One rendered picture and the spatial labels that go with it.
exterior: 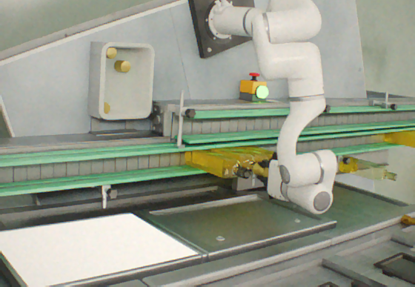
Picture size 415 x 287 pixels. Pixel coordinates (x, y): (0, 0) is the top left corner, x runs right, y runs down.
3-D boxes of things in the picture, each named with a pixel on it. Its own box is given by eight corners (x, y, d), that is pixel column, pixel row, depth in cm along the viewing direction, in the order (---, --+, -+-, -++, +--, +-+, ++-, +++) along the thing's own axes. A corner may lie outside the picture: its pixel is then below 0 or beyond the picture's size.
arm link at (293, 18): (259, 0, 137) (263, -12, 123) (309, -5, 137) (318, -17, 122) (266, 50, 138) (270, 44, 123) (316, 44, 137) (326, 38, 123)
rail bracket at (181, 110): (161, 143, 157) (185, 151, 147) (164, 87, 154) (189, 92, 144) (170, 142, 159) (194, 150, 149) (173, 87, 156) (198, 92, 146)
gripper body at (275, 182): (305, 205, 135) (284, 192, 145) (309, 167, 134) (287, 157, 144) (281, 207, 132) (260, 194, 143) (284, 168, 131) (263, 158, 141)
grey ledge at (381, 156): (219, 184, 188) (240, 192, 179) (221, 160, 186) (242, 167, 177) (370, 160, 246) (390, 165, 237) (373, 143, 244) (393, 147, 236)
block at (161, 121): (149, 133, 162) (161, 137, 156) (151, 102, 160) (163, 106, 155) (158, 132, 164) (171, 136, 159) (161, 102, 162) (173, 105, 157)
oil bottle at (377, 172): (339, 170, 215) (390, 185, 195) (339, 157, 214) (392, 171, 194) (347, 167, 218) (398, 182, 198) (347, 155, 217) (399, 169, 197)
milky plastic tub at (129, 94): (87, 116, 154) (99, 120, 147) (90, 41, 150) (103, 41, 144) (136, 113, 165) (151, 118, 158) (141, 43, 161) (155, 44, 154)
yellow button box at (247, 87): (238, 99, 190) (251, 101, 185) (239, 78, 189) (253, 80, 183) (252, 98, 195) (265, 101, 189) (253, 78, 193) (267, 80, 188)
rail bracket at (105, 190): (85, 200, 145) (106, 214, 135) (85, 176, 144) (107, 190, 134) (98, 199, 148) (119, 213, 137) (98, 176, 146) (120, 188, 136)
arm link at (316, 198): (309, 159, 118) (342, 151, 121) (285, 148, 127) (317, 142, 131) (310, 219, 121) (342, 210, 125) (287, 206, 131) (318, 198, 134)
